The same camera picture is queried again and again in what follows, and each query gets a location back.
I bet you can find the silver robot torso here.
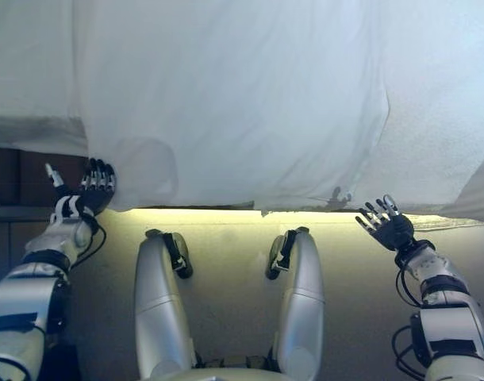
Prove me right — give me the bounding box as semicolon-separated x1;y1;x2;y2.
154;355;306;381

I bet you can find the grey textured floor rug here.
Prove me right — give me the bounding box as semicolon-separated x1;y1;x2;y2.
412;215;484;234

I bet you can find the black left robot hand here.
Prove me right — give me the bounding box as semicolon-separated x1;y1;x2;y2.
45;157;116;221

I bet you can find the white duvet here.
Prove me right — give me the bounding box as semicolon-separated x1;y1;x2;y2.
71;0;390;212

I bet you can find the beige bedspread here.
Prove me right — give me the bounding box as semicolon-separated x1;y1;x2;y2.
451;146;484;217

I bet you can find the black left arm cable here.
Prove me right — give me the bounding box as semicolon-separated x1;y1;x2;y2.
69;214;108;273

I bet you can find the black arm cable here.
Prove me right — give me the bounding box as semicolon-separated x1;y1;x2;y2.
391;260;424;378
69;214;108;273

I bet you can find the brown upholstered bed frame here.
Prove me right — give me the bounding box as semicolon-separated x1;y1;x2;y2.
0;144;90;208

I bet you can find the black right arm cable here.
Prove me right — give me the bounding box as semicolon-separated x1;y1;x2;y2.
391;260;424;378

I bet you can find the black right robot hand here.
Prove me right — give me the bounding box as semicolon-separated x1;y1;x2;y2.
355;194;416;252

